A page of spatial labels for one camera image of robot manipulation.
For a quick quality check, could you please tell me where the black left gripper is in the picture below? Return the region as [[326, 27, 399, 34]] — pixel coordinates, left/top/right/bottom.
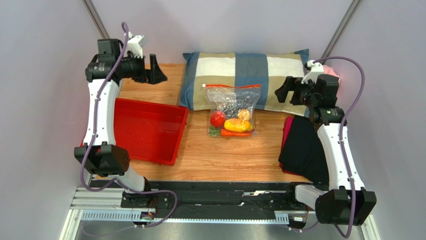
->
[[117, 53, 168, 86]]

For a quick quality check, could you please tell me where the round yellow toy fruit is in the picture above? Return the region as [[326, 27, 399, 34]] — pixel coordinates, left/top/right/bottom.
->
[[237, 108, 252, 121]]

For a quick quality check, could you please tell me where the clear orange zip top bag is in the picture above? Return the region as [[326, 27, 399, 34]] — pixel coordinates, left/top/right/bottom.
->
[[202, 84, 261, 138]]

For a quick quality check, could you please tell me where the orange yellow toy mango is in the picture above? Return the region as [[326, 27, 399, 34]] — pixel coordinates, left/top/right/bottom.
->
[[223, 118, 254, 133]]

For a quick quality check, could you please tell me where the orange toy carrot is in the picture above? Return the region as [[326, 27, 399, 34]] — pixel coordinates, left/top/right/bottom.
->
[[208, 127, 251, 138]]

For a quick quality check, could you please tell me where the dark purple toy fruit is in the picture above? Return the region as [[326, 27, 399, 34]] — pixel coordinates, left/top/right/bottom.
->
[[218, 102, 240, 119]]

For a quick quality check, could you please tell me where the orange toy persimmon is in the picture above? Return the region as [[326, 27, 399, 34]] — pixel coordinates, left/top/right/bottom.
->
[[209, 110, 227, 128]]

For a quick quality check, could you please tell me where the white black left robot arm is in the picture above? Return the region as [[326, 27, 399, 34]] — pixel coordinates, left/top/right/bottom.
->
[[74, 35, 168, 193]]

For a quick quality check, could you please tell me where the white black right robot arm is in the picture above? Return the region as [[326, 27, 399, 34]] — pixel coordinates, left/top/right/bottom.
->
[[275, 74, 377, 227]]

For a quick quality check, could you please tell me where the magenta folded cloth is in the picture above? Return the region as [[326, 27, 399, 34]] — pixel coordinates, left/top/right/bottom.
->
[[281, 116, 294, 150]]

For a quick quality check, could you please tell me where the blue beige checked pillow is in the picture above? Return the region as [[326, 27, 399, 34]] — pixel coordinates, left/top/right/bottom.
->
[[179, 48, 310, 116]]

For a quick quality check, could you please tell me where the pink cap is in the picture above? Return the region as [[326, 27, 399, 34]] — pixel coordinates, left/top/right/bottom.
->
[[323, 64, 341, 84]]

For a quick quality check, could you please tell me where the black folded cloth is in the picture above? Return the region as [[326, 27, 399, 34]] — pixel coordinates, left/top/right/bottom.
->
[[278, 115, 330, 184]]

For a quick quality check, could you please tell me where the red plastic tray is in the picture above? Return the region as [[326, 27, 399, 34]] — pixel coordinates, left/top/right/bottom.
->
[[79, 97, 190, 167]]

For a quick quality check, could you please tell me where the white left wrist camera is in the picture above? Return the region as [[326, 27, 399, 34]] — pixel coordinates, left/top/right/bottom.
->
[[126, 32, 147, 59]]

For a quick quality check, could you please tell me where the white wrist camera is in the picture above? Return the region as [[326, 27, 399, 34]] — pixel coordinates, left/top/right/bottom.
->
[[126, 32, 147, 59], [301, 60, 325, 85]]

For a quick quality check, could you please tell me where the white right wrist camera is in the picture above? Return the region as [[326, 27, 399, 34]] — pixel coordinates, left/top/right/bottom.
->
[[301, 60, 325, 85]]

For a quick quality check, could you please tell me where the grey slotted cable duct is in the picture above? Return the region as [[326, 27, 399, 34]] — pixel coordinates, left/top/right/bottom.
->
[[80, 210, 290, 225]]

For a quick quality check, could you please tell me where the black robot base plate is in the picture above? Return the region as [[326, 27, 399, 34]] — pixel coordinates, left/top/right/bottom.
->
[[100, 181, 314, 220]]

